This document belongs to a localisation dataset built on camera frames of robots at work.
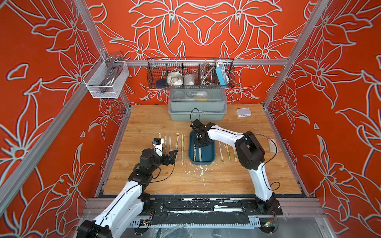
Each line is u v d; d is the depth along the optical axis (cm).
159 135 101
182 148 95
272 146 95
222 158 90
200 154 92
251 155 55
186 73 101
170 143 97
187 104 98
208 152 92
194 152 92
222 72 86
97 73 81
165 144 97
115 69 75
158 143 71
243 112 114
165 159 72
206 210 73
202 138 73
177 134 103
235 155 57
